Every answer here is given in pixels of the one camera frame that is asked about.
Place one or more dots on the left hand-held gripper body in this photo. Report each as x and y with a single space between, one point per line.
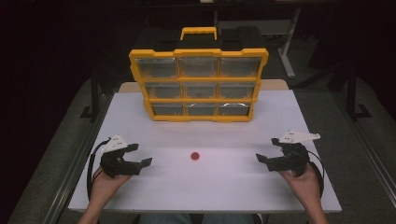
116 165

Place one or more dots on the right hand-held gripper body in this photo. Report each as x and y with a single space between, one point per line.
294 157

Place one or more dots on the small red round cap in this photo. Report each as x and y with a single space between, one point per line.
195 156

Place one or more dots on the yellow black organizer cabinet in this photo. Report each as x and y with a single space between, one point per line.
199 100

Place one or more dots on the person's left hand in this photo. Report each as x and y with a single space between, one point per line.
104 186

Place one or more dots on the person's right hand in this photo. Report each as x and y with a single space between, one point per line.
306 186

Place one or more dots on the black metal stand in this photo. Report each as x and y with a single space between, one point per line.
352 93
94 93

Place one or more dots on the grid of clear drawers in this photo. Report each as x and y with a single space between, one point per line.
197 67

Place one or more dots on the white metal desk frame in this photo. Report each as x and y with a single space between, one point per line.
288 49

